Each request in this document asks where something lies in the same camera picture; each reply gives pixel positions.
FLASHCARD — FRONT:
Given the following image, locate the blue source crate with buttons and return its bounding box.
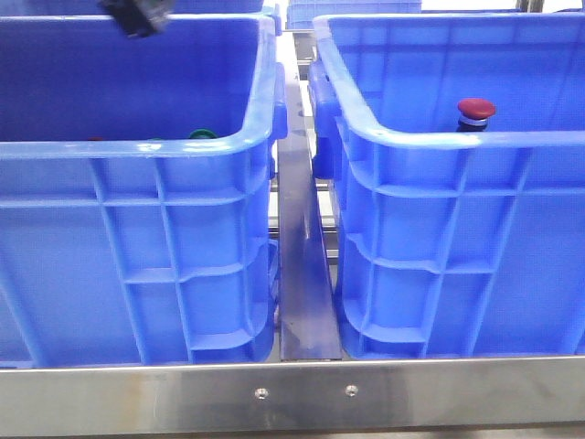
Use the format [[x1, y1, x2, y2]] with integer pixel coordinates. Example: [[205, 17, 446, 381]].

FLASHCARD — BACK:
[[1, 14, 287, 369]]

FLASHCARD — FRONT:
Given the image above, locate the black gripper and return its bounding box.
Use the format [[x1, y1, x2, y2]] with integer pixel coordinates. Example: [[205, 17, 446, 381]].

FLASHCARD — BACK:
[[98, 0, 176, 37]]

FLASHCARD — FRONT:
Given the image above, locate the steel divider plate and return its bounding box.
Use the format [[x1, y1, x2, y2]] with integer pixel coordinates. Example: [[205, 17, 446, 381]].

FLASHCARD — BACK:
[[277, 32, 342, 361]]

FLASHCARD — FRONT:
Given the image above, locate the steel front frame bar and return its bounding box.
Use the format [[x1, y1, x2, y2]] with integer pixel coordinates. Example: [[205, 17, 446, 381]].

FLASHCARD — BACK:
[[1, 357, 584, 437]]

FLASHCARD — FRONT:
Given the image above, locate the blue background low crate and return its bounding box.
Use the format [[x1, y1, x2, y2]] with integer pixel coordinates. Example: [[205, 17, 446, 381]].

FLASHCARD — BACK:
[[286, 0, 422, 30]]

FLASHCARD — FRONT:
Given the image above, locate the blue target plastic crate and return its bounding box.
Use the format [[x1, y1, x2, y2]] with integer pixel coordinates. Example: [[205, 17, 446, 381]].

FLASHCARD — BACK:
[[310, 12, 584, 359]]

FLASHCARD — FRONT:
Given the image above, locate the green mushroom push button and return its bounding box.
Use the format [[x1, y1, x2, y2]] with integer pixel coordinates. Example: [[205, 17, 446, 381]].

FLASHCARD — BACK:
[[188, 128, 218, 140]]

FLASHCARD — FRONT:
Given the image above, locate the red mushroom push button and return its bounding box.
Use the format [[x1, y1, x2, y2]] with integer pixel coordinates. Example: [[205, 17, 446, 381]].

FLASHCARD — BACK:
[[457, 98, 496, 133]]

